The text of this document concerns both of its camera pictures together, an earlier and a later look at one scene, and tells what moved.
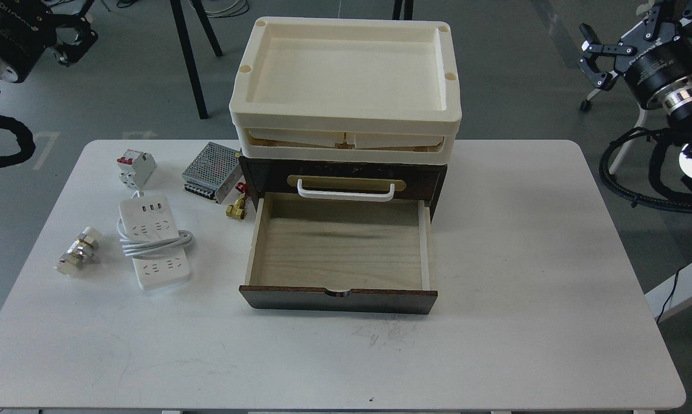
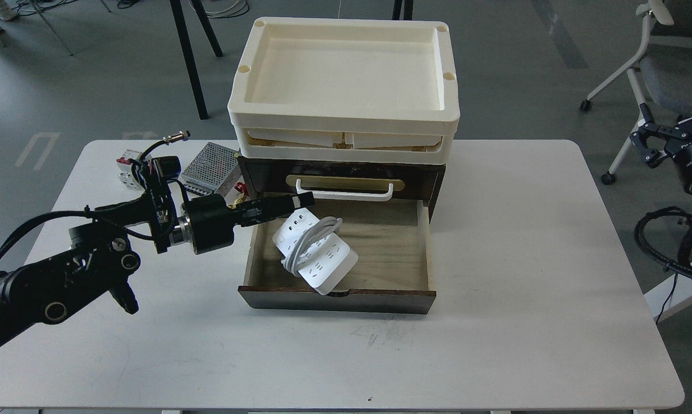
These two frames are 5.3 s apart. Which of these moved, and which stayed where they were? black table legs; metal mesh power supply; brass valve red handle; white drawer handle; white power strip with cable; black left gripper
Moved: white power strip with cable; black left gripper
Stayed: brass valve red handle; metal mesh power supply; black table legs; white drawer handle
